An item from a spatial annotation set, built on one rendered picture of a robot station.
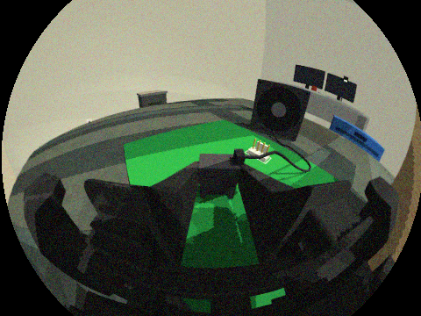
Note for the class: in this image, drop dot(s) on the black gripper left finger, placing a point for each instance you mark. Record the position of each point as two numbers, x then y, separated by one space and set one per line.
166 207

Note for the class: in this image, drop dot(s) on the green circuit board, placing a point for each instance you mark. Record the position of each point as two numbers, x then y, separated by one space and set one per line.
219 235

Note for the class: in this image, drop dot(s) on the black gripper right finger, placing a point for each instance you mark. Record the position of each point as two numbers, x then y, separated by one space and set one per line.
275 210

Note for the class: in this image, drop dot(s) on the black cable with dark grey plug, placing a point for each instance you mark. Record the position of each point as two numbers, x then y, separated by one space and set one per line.
219 173

